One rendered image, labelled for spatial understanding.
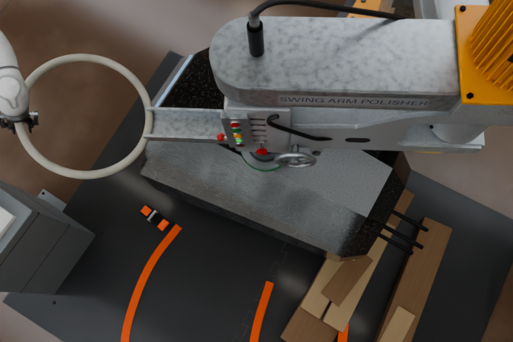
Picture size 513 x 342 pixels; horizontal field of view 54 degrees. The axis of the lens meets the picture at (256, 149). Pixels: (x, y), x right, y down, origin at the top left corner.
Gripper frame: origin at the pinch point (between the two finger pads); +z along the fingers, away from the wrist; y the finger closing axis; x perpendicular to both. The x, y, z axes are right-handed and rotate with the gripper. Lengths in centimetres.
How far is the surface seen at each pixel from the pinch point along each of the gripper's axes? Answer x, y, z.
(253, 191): -35, 89, 10
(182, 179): -22, 64, 30
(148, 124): -6.4, 44.9, -10.8
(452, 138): -38, 132, -68
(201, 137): -16, 62, -20
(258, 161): -25, 88, -5
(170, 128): -9, 53, -11
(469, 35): -19, 114, -104
